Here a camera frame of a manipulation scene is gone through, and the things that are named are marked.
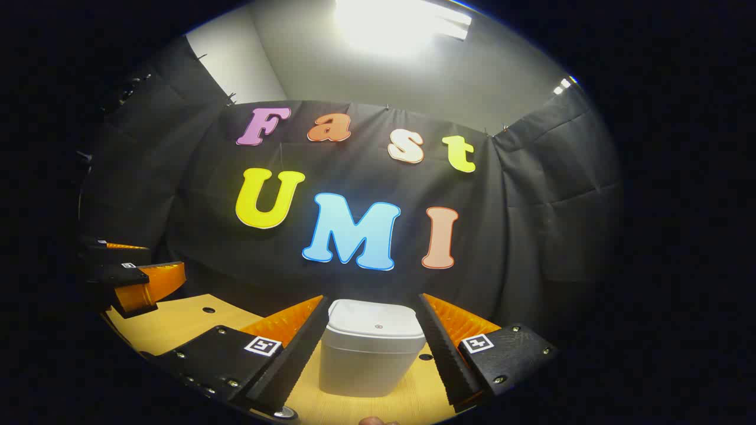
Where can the wooden desktop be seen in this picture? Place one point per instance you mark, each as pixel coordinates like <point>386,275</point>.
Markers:
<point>177,321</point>

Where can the white desktop garbage bin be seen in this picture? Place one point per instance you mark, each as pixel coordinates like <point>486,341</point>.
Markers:
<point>369,360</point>

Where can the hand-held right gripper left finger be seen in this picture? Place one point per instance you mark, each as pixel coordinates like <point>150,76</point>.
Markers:
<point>295,360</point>

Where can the small ceiling light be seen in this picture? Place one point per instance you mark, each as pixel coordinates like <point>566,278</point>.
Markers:
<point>563,87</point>

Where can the large ceiling light panel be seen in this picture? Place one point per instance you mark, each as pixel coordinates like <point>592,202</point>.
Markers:
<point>396,23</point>

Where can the black backdrop cloth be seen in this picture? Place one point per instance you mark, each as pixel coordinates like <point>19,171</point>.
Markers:
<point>520,236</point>

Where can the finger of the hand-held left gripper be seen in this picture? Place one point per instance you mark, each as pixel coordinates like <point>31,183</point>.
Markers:
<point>153,283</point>
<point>118,255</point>

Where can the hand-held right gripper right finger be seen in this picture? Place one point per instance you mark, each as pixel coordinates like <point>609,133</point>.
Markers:
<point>446,360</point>

